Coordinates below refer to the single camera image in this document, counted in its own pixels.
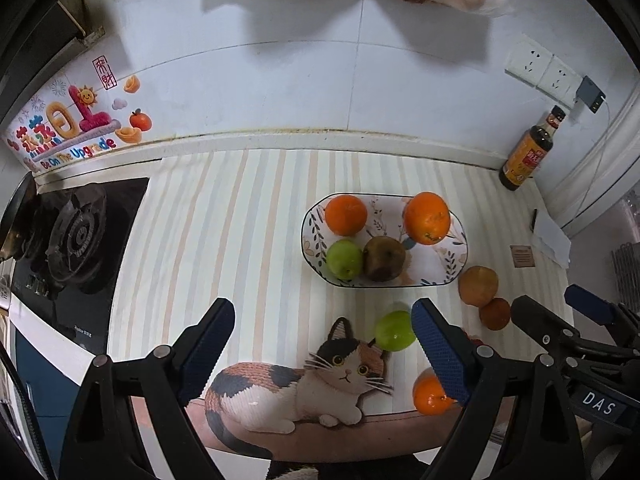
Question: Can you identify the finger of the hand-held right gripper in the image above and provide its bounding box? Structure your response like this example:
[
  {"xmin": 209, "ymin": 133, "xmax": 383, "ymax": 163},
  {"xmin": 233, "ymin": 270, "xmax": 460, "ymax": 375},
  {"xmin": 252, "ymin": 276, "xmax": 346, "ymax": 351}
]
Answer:
[
  {"xmin": 564, "ymin": 283, "xmax": 640, "ymax": 347},
  {"xmin": 510, "ymin": 294, "xmax": 640, "ymax": 367}
]

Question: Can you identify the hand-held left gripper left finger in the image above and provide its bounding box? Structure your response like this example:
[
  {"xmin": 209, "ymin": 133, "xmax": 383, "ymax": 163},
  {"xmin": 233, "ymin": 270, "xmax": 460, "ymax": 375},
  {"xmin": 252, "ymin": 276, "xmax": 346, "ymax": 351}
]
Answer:
[{"xmin": 65, "ymin": 297, "xmax": 236, "ymax": 480}]

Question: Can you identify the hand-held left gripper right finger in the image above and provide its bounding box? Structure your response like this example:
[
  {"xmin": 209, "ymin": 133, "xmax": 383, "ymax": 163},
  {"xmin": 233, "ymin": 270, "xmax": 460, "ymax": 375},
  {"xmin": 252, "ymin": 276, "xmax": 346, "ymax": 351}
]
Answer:
[{"xmin": 410, "ymin": 297, "xmax": 584, "ymax": 480}]

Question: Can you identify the small round orange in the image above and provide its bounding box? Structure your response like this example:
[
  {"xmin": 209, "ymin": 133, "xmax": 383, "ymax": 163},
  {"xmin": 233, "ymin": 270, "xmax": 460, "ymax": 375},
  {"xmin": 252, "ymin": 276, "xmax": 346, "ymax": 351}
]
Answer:
[
  {"xmin": 413, "ymin": 367, "xmax": 458, "ymax": 416},
  {"xmin": 325, "ymin": 195, "xmax": 369, "ymax": 237}
]

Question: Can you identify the green apple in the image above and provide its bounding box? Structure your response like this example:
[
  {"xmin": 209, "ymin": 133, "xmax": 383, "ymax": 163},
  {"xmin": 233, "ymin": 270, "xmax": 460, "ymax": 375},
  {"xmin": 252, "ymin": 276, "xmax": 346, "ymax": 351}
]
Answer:
[
  {"xmin": 375, "ymin": 310, "xmax": 417, "ymax": 352},
  {"xmin": 326, "ymin": 239, "xmax": 364, "ymax": 281}
]

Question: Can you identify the oval leaf-patterned plate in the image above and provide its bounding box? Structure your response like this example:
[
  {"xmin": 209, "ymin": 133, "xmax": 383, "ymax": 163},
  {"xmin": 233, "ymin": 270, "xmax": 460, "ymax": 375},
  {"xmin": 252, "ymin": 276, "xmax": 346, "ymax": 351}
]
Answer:
[{"xmin": 300, "ymin": 193, "xmax": 468, "ymax": 288}]

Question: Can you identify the small reddish-brown fruit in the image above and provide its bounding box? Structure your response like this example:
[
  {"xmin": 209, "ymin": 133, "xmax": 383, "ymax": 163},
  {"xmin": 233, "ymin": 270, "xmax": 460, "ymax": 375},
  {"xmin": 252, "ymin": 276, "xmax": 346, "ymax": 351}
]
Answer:
[{"xmin": 479, "ymin": 298, "xmax": 512, "ymax": 331}]

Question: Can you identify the tan brown pear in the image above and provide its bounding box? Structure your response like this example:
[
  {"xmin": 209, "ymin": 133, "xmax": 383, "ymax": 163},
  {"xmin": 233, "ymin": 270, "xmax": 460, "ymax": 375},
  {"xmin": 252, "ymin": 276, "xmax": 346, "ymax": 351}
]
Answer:
[{"xmin": 459, "ymin": 266, "xmax": 500, "ymax": 307}]

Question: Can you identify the white folded paper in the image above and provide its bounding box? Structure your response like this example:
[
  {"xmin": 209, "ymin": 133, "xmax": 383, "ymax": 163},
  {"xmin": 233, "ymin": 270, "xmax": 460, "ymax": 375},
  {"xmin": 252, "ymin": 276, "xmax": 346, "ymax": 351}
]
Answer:
[{"xmin": 531, "ymin": 208, "xmax": 572, "ymax": 267}]

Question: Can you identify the brown kiwi fruit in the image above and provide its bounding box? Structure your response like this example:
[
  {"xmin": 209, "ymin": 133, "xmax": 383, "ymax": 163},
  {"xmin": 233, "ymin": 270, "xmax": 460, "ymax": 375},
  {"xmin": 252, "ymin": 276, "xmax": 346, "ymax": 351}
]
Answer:
[{"xmin": 362, "ymin": 236, "xmax": 407, "ymax": 282}]

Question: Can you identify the striped mat with cat print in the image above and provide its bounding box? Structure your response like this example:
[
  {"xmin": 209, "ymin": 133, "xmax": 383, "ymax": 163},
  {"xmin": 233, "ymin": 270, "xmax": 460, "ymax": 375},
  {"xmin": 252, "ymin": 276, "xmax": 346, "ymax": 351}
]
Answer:
[{"xmin": 107, "ymin": 147, "xmax": 576, "ymax": 461}]

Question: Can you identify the large orange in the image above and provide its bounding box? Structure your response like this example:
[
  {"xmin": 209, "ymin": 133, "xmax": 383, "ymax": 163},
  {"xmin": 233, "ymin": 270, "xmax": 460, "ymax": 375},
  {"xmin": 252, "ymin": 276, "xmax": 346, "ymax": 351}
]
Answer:
[{"xmin": 403, "ymin": 191, "xmax": 451, "ymax": 246}]

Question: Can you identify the dark soy sauce bottle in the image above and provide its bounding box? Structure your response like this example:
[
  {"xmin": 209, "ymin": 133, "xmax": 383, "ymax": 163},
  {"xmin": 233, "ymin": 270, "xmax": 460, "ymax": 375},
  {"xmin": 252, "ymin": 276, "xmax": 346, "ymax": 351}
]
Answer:
[{"xmin": 499, "ymin": 106, "xmax": 566, "ymax": 192}]

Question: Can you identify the black gas stove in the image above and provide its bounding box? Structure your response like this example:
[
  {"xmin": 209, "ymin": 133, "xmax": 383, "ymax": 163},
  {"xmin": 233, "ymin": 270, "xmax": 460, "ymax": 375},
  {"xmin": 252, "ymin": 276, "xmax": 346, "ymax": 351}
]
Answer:
[{"xmin": 10, "ymin": 176, "xmax": 151, "ymax": 356}]

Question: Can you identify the grey plug adapter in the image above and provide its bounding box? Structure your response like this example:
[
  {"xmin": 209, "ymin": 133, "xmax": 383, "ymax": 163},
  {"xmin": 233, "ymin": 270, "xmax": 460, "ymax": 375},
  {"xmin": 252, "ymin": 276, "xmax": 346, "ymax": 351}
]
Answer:
[{"xmin": 575, "ymin": 76, "xmax": 606, "ymax": 114}]

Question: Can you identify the dark frying pan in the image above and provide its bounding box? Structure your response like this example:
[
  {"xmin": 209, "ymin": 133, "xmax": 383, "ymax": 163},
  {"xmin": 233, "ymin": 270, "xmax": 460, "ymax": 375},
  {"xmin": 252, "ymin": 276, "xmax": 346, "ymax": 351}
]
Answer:
[{"xmin": 0, "ymin": 172, "xmax": 38, "ymax": 261}]

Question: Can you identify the black range hood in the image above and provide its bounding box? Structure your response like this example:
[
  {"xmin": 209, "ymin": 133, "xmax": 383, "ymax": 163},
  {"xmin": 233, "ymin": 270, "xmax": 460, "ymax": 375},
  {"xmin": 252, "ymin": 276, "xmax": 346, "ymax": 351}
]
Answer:
[{"xmin": 0, "ymin": 0, "xmax": 106, "ymax": 126}]

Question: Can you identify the metal wire rack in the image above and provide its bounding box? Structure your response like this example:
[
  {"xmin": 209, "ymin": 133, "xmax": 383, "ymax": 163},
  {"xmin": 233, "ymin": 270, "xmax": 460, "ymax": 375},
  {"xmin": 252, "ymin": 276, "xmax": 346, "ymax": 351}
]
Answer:
[{"xmin": 610, "ymin": 241, "xmax": 640, "ymax": 311}]

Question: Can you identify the white cable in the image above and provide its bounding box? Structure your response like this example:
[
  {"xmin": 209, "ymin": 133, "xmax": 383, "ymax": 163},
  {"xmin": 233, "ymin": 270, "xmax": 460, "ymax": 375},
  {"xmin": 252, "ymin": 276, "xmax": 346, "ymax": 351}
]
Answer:
[{"xmin": 562, "ymin": 97, "xmax": 613, "ymax": 221}]

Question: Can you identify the white wall socket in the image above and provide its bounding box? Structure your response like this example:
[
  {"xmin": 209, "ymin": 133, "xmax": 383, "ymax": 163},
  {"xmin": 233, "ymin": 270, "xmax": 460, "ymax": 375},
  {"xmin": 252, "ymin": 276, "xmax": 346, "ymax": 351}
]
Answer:
[
  {"xmin": 536, "ymin": 55, "xmax": 585, "ymax": 107},
  {"xmin": 504, "ymin": 34, "xmax": 555, "ymax": 86}
]

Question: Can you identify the colourful wall sticker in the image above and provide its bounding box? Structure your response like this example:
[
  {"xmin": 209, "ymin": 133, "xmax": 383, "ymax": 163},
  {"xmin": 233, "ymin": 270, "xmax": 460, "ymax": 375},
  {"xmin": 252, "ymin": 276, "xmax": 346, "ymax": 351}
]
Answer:
[{"xmin": 6, "ymin": 55, "xmax": 153, "ymax": 173}]

